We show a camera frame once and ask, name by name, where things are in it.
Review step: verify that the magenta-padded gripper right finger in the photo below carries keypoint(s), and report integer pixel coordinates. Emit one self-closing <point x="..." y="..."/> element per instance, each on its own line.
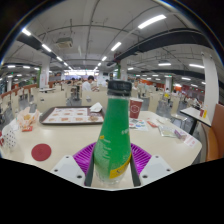
<point x="155" y="168"/>

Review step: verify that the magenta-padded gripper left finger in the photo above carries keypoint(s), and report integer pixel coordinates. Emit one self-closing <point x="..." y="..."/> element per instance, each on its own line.
<point x="68" y="168"/>

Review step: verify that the green drink bottle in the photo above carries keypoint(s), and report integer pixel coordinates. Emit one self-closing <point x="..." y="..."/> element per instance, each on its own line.
<point x="113" y="133"/>

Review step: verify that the flat round red coaster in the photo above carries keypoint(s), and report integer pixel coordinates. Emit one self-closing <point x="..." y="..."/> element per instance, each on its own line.
<point x="41" y="152"/>

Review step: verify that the clear plastic wrapper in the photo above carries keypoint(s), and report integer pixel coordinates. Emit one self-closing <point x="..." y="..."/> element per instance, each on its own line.
<point x="170" y="131"/>

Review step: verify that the printed paper leaflet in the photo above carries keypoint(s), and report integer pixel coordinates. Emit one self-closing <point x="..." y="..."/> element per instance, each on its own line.
<point x="138" y="124"/>

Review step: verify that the red sauce packet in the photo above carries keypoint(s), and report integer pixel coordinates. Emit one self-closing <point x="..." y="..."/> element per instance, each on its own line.
<point x="27" y="129"/>

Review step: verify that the red paper cup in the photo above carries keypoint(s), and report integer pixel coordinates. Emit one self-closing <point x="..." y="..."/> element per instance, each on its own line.
<point x="135" y="108"/>

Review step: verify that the paper wrapper with fries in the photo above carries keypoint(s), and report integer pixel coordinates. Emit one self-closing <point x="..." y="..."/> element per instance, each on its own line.
<point x="27" y="118"/>

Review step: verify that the beige side table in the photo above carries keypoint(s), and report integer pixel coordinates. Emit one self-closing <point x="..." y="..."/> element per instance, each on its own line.
<point x="195" y="115"/>

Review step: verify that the white polka-dot mug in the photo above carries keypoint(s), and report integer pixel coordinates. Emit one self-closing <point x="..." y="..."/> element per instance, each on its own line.
<point x="9" y="136"/>

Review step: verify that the crumpled white napkin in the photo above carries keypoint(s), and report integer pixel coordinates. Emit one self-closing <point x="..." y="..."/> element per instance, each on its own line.
<point x="96" y="107"/>

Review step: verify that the orange wooden seat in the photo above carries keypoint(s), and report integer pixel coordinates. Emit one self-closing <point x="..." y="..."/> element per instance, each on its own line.
<point x="216" y="133"/>

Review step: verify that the beige dining chair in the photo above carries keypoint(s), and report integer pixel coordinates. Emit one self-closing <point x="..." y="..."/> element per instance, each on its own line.
<point x="50" y="100"/>
<point x="96" y="97"/>

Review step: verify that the person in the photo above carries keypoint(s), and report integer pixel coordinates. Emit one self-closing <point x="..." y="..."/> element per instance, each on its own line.
<point x="87" y="85"/>

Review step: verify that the ceiling air conditioner unit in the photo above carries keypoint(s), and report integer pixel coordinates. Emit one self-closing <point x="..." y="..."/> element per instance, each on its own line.
<point x="64" y="42"/>

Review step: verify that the ceiling strip lights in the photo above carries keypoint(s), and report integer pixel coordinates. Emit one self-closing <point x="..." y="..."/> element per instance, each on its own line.
<point x="151" y="21"/>

